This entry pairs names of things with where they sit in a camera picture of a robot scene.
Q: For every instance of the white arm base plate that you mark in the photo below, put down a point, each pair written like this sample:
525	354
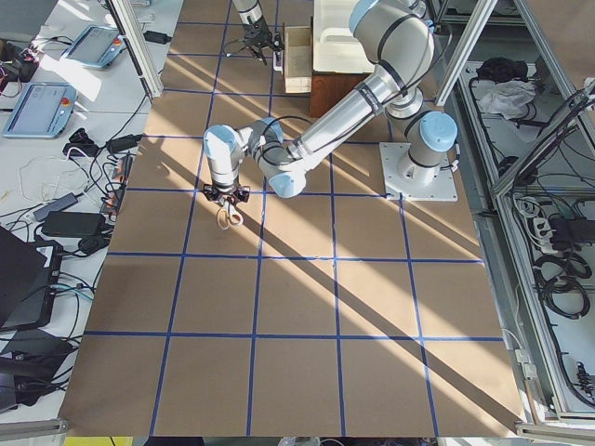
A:
404	179

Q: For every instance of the white drawer handle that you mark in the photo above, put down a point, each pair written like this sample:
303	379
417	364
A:
278	59

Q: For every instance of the white plastic bin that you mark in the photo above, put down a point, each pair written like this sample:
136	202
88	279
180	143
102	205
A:
334	47

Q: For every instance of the blue teach pendant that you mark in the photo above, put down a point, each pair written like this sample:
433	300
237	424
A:
96	47
42	111

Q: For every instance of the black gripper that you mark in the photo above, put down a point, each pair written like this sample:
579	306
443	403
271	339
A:
226	195
254	34

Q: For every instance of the black power adapter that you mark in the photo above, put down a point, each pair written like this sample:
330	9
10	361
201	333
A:
73	224

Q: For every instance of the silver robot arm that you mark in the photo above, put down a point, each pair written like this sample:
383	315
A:
249	11
400	46

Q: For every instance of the aluminium frame post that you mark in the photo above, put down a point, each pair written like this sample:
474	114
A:
127	23

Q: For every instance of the black white cloth pile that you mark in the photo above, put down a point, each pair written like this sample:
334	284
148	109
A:
512	91

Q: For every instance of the blue teach pendant near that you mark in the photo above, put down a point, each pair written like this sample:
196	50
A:
42	111

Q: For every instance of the dark wooden drawer cabinet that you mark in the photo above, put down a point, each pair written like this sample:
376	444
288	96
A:
328	88

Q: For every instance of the blue teach pendant far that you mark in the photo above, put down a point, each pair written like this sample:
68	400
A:
96	47

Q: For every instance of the light wooden drawer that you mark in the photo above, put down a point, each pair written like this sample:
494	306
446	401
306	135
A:
297	60

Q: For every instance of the grey orange scissors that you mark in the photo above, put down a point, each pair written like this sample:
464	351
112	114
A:
228	216

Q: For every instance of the black laptop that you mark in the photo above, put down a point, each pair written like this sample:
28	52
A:
28	273

